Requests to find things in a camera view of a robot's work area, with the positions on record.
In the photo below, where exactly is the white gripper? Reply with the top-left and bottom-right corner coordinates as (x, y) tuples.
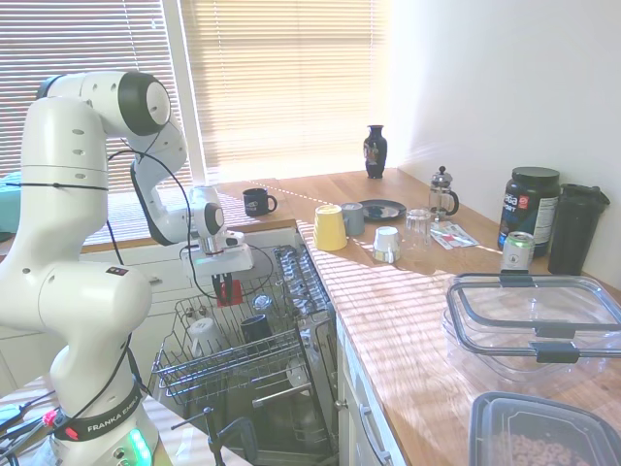
(180, 241), (255, 299)

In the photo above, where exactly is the red enamel mug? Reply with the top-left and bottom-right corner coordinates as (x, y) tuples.
(216, 279), (244, 308)

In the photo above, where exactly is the white ceramic mug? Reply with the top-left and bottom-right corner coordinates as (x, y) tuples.
(186, 317), (222, 358)

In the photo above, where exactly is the dark blue mug white rim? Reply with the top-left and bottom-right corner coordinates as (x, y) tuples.
(240, 314), (275, 344)

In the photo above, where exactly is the black mug with logo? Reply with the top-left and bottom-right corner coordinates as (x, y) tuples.
(242, 187), (278, 217)

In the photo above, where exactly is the small white cup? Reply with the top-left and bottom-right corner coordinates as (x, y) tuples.
(285, 358), (311, 387)

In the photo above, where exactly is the yellow plastic cup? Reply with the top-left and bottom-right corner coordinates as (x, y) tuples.
(312, 204), (349, 252)

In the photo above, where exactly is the grey ceramic mug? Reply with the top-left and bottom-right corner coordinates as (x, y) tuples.
(340, 202), (366, 237)

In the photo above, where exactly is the white cup with silver rim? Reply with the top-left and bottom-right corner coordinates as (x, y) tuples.
(372, 226), (405, 265)

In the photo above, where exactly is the stainless dishwasher body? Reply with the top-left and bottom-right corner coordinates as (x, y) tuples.
(251, 244), (341, 462)

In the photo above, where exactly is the dark blue plate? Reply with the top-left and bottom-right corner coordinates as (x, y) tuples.
(357, 199), (408, 223)

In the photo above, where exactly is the clear drinking glass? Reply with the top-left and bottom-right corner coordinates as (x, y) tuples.
(403, 208), (435, 259)

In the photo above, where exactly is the dark blue painted vase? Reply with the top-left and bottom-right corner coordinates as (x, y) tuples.
(363, 124), (390, 181)

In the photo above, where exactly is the wide wooden window blind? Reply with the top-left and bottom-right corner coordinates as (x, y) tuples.
(181, 0), (392, 172)

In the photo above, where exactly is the teal cloth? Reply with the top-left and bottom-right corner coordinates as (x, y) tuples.
(0, 173), (23, 240)

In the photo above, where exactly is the white paper sachet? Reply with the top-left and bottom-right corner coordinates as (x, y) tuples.
(430, 221), (468, 237)

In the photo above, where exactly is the glass French press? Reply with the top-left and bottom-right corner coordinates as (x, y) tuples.
(429, 165), (461, 222)

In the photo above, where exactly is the white sachet with red print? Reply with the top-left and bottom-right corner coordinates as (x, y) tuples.
(438, 229), (479, 250)

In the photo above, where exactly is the narrow wooden window blind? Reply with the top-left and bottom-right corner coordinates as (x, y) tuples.
(0, 0), (181, 182)

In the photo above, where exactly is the clear plastic container grey lid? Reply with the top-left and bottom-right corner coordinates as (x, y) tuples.
(440, 272), (621, 405)

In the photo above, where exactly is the white and green drink can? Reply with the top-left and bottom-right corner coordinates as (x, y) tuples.
(501, 230), (536, 275)

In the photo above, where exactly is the black protein powder tub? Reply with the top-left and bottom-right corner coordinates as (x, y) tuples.
(497, 166), (562, 258)

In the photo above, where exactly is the plastic container with cereal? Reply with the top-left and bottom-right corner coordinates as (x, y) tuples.
(468, 390), (621, 466)

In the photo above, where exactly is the black shaker bottle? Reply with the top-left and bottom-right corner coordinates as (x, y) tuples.
(547, 183), (611, 277)

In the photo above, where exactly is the grey wire dishwasher rack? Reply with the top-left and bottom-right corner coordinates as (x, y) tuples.
(151, 279), (315, 415)

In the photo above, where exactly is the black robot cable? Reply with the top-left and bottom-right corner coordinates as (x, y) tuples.
(106, 138), (278, 298)

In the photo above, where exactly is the metal cabinet handle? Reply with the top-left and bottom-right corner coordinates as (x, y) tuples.
(358, 404), (395, 466)

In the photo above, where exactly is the bundle of base cables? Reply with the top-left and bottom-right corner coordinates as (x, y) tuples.
(0, 387), (67, 466)

